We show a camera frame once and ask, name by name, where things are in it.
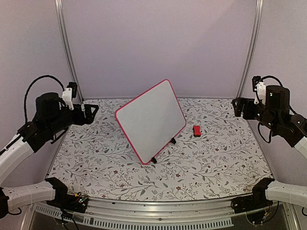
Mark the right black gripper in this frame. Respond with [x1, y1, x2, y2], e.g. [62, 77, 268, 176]
[232, 97, 279, 132]

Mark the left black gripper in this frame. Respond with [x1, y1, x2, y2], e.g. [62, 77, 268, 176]
[47, 103, 98, 136]

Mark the red whiteboard eraser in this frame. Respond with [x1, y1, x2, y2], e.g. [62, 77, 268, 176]
[193, 125, 201, 137]

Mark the pink framed whiteboard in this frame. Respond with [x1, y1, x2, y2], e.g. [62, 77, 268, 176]
[115, 79, 187, 164]

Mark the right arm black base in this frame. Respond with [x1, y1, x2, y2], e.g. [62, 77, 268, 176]
[230, 186, 279, 226]

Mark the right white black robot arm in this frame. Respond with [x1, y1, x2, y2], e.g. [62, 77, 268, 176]
[231, 85, 307, 213]

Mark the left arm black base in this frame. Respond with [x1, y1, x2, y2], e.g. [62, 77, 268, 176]
[45, 177, 88, 213]

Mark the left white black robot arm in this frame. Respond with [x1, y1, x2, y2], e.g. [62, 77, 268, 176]
[0, 90, 99, 218]

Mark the floral patterned table mat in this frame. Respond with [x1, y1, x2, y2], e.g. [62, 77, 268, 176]
[48, 98, 272, 202]

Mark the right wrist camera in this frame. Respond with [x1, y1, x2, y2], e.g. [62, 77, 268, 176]
[252, 76, 266, 105]

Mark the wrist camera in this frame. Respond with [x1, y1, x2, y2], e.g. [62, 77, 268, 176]
[62, 82, 78, 110]
[252, 76, 266, 105]

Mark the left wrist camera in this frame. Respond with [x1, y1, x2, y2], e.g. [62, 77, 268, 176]
[62, 82, 78, 110]

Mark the right aluminium corner post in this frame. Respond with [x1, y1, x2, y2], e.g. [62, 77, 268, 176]
[236, 0, 264, 97]

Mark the aluminium corner post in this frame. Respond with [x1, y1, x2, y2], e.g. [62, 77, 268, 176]
[54, 0, 84, 102]
[236, 0, 264, 97]

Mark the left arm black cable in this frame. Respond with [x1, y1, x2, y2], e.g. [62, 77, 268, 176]
[23, 74, 66, 120]

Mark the front aluminium rail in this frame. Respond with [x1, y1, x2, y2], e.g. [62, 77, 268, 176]
[20, 196, 307, 230]

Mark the left aluminium corner post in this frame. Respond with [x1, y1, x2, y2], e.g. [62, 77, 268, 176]
[54, 0, 84, 102]

